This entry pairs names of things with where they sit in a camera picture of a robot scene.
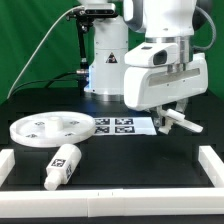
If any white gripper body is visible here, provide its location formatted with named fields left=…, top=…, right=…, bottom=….
left=124, top=53, right=208, bottom=111

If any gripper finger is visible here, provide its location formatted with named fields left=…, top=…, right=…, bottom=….
left=175, top=99, right=188, bottom=113
left=156, top=106, right=172, bottom=134

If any white table base foot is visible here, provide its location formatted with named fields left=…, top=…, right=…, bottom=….
left=159, top=109, right=203, bottom=134

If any white round table top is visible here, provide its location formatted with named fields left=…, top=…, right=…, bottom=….
left=9, top=111, right=96, bottom=148

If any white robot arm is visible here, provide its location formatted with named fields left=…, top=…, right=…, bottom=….
left=81, top=0, right=210, bottom=133

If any white fiducial marker sheet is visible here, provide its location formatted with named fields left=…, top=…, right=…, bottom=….
left=95, top=117, right=156, bottom=136

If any white right fence block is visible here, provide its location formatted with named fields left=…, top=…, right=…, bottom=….
left=198, top=146, right=224, bottom=188

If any white fence block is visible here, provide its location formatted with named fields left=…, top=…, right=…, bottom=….
left=0, top=149, right=15, bottom=187
left=198, top=146, right=224, bottom=188

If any white front fence bar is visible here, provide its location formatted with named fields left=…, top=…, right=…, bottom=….
left=0, top=188, right=224, bottom=218

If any white left fence block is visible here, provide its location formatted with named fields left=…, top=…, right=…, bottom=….
left=0, top=149, right=15, bottom=187

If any black camera on stand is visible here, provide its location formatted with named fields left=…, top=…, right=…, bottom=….
left=66, top=3, right=118, bottom=90

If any black base cable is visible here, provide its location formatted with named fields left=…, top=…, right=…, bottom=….
left=13, top=71, right=91, bottom=93

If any white camera cable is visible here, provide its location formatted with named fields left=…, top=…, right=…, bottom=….
left=7, top=4, right=84, bottom=100

